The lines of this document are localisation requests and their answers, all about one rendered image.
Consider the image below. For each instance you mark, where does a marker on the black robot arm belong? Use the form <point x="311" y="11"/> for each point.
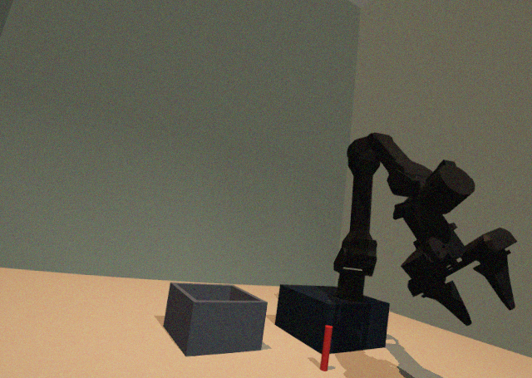
<point x="429" y="195"/>

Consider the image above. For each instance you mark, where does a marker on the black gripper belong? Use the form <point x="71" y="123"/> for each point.
<point x="488" y="249"/>

